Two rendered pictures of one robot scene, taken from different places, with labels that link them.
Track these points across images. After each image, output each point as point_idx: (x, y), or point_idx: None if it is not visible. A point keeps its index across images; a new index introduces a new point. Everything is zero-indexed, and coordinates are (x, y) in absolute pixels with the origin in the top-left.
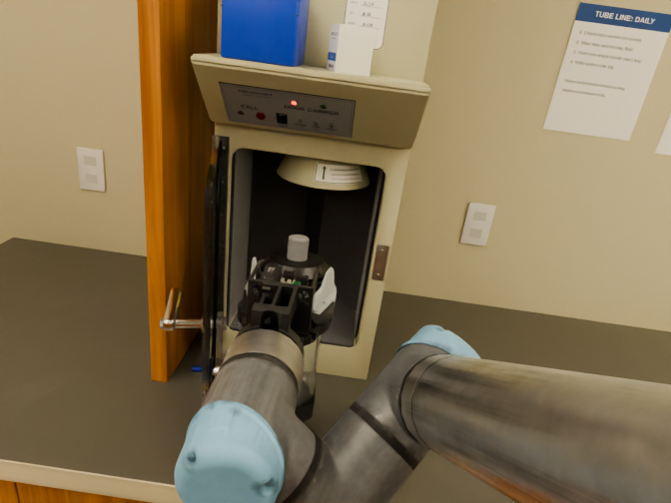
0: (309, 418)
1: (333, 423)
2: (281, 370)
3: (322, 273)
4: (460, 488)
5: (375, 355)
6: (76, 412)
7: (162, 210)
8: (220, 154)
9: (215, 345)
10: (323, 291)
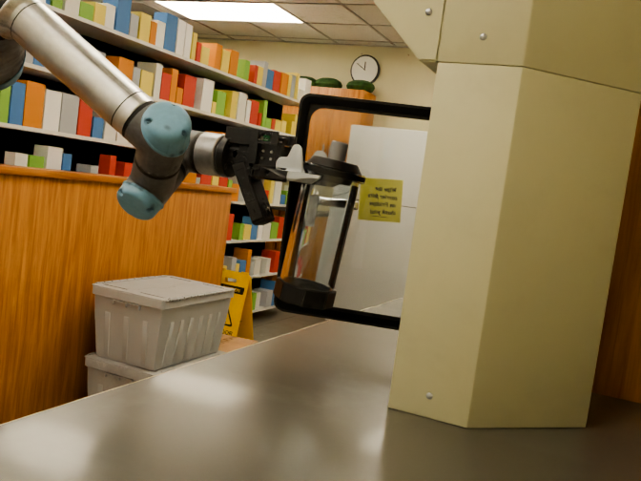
0: (279, 297)
1: (318, 377)
2: (195, 134)
3: (313, 160)
4: (186, 391)
5: (446, 428)
6: (373, 330)
7: None
8: (407, 107)
9: (289, 200)
10: (286, 158)
